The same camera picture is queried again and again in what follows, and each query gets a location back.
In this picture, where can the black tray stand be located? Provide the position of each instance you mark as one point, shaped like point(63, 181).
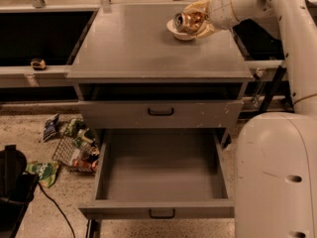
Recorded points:
point(269, 88)

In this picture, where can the black device with cable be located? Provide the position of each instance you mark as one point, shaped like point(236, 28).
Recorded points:
point(17, 187)

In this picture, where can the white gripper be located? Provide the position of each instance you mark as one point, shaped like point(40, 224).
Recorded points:
point(220, 12)

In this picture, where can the blue snack bag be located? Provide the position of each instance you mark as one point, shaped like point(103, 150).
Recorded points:
point(50, 127)

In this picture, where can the grey drawer cabinet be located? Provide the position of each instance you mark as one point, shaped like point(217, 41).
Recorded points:
point(129, 55)

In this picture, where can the open grey middle drawer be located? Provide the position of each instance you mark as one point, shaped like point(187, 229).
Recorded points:
point(160, 174)

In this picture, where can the wire basket with items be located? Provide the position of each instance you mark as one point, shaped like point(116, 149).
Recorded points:
point(77, 149)

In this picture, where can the yellow tape measure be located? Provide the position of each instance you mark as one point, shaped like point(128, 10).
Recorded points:
point(38, 64)

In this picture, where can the white bowl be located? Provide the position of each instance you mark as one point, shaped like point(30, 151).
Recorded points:
point(179, 36)

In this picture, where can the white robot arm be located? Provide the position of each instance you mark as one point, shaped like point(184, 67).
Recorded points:
point(276, 159)

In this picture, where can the green snack bag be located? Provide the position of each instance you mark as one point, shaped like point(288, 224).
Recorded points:
point(45, 171)

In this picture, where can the closed grey upper drawer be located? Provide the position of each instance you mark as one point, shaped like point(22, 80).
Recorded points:
point(160, 114)

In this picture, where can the crushed orange can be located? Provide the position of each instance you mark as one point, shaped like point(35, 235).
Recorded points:
point(189, 23)

